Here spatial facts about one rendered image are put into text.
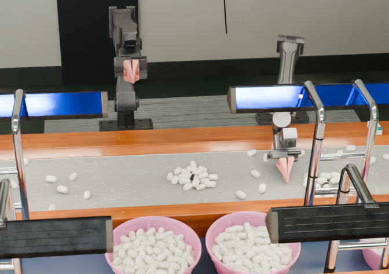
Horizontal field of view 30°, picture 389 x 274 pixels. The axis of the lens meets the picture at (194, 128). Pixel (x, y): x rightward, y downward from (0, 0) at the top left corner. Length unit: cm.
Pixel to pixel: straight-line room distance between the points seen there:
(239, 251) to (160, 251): 22
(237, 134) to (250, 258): 58
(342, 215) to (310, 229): 8
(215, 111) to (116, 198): 73
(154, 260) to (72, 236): 48
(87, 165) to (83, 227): 82
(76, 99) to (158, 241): 46
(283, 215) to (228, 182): 71
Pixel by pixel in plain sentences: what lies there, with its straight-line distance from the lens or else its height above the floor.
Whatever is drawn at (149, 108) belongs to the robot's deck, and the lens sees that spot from 283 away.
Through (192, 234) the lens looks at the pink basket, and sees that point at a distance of 208.
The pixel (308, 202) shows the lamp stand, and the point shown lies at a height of 81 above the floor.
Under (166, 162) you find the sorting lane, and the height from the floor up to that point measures 74.
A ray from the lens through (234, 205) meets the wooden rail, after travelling 219.
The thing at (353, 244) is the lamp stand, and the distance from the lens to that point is 198.
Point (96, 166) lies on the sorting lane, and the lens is 239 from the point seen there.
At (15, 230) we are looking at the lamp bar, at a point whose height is 110.
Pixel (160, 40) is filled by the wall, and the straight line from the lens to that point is 432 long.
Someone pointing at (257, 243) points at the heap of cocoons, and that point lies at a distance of 211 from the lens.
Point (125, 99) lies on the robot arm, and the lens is 261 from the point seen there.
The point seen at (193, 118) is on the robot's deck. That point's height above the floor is 67.
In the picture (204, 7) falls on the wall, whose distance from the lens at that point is 427.
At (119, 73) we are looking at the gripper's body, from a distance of 226.
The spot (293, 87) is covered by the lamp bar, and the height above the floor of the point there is 111.
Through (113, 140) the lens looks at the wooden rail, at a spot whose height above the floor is 77.
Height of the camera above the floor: 212
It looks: 32 degrees down
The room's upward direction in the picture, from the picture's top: 2 degrees clockwise
